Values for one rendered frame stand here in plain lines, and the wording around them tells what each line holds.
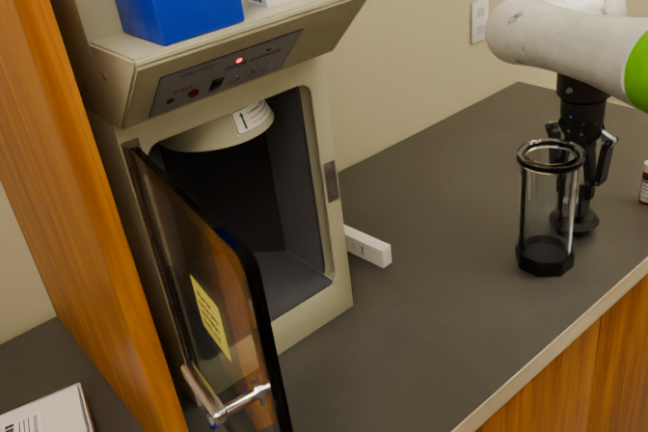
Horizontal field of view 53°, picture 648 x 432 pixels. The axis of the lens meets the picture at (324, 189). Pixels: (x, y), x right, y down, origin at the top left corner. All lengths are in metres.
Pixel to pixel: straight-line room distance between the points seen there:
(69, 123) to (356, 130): 1.06
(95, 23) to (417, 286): 0.72
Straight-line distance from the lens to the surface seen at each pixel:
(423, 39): 1.74
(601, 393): 1.50
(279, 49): 0.80
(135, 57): 0.67
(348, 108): 1.60
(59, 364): 1.23
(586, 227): 1.32
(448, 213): 1.40
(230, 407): 0.67
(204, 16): 0.70
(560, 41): 0.95
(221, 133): 0.90
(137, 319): 0.80
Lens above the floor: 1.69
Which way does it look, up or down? 29 degrees down
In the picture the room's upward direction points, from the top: 8 degrees counter-clockwise
